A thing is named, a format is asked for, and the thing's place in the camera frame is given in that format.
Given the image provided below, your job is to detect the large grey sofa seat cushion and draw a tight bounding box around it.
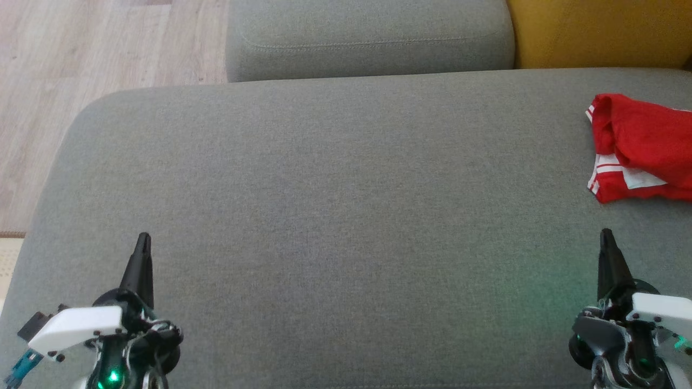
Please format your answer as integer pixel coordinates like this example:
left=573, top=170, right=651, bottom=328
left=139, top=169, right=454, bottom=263
left=0, top=68, right=692, bottom=389

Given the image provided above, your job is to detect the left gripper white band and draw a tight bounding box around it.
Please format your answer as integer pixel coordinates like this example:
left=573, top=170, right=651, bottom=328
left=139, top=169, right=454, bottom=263
left=28, top=233, right=184, bottom=389

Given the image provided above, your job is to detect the yellow sofa backrest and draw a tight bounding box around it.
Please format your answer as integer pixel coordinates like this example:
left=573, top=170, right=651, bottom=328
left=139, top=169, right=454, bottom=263
left=505, top=0, right=692, bottom=70

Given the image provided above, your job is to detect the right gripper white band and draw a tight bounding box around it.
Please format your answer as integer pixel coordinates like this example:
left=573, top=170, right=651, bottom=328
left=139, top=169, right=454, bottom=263
left=568, top=229, right=692, bottom=389

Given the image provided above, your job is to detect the beige rug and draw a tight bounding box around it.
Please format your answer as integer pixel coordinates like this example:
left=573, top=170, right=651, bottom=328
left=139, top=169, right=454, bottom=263
left=0, top=231, right=26, bottom=314

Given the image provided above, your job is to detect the left blue-plug camera cable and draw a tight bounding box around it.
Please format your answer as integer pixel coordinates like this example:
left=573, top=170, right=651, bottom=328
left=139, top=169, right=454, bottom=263
left=3, top=348, right=43, bottom=388

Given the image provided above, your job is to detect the red white Bulls jersey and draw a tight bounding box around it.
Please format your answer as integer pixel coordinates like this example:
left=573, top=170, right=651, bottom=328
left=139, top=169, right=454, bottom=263
left=587, top=108, right=692, bottom=204

